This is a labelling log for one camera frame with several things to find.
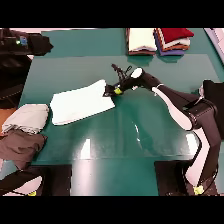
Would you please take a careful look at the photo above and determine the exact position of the orange garment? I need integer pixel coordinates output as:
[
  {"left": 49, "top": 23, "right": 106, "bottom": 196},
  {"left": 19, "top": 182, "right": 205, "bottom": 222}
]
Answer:
[{"left": 160, "top": 42, "right": 191, "bottom": 52}]

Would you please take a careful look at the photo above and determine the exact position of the cream garment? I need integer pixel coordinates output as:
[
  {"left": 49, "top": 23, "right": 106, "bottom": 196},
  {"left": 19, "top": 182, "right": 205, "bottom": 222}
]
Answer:
[{"left": 127, "top": 28, "right": 158, "bottom": 54}]

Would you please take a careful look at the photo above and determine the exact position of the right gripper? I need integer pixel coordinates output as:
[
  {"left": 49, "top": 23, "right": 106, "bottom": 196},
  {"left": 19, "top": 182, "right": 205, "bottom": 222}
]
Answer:
[{"left": 114, "top": 77, "right": 137, "bottom": 97}]

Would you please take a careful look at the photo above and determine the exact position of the grey garment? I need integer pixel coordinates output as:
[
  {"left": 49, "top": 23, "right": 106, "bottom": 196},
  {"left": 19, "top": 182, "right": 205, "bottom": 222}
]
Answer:
[{"left": 1, "top": 103, "right": 51, "bottom": 136}]

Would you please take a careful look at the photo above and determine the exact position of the white shirt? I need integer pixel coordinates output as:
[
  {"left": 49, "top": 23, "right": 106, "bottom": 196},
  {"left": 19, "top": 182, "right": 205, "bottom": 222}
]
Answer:
[{"left": 49, "top": 78, "right": 117, "bottom": 127}]

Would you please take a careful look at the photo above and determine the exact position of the brown garment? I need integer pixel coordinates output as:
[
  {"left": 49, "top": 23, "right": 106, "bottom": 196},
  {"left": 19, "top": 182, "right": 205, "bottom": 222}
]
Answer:
[{"left": 0, "top": 129, "right": 48, "bottom": 171}]

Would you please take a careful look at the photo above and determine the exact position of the blue garment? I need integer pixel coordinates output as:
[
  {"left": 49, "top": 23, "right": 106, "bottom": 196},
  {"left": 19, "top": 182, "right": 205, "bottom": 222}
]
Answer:
[{"left": 154, "top": 29, "right": 186, "bottom": 57}]

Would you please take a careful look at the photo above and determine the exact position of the red garment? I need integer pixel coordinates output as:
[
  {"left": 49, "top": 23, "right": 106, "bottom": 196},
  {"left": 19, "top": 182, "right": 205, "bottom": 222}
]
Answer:
[{"left": 158, "top": 28, "right": 195, "bottom": 43}]

